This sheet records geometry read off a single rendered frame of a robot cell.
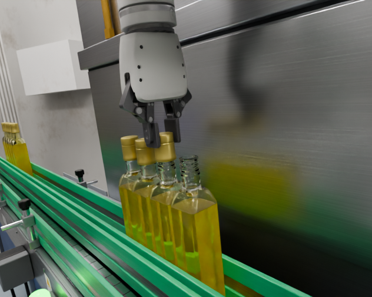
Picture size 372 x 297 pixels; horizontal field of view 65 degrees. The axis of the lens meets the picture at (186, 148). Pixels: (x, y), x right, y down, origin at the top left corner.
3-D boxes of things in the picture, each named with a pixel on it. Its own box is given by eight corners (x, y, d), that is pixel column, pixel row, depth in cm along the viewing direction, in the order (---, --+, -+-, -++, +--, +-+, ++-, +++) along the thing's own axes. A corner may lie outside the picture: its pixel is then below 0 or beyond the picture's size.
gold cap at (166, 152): (180, 158, 48) (178, 131, 48) (163, 163, 46) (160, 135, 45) (167, 155, 51) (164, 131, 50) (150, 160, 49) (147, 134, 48)
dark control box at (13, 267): (35, 280, 84) (29, 253, 83) (3, 294, 79) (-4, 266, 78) (28, 268, 91) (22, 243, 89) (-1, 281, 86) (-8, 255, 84)
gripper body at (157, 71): (160, 32, 50) (169, 98, 53) (106, 30, 44) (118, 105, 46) (190, 22, 45) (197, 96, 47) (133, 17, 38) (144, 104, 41)
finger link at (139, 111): (144, 105, 47) (149, 145, 48) (126, 107, 45) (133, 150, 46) (156, 104, 45) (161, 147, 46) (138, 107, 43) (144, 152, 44)
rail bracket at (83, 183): (103, 203, 104) (96, 166, 101) (84, 209, 99) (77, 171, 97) (98, 200, 107) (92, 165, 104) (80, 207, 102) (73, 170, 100)
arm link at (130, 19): (156, 19, 50) (158, 38, 51) (108, 16, 44) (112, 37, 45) (188, 6, 44) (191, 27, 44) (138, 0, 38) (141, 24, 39)
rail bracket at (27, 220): (42, 248, 76) (31, 200, 73) (10, 261, 72) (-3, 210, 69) (37, 243, 79) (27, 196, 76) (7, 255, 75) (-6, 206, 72)
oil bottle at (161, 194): (203, 290, 54) (192, 178, 49) (180, 307, 50) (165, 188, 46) (183, 277, 58) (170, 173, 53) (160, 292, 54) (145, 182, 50)
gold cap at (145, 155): (160, 161, 53) (158, 137, 52) (144, 166, 51) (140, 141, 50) (149, 159, 56) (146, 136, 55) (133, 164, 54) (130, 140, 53)
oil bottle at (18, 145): (34, 180, 143) (21, 122, 137) (22, 183, 139) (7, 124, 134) (31, 178, 147) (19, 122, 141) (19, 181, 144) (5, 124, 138)
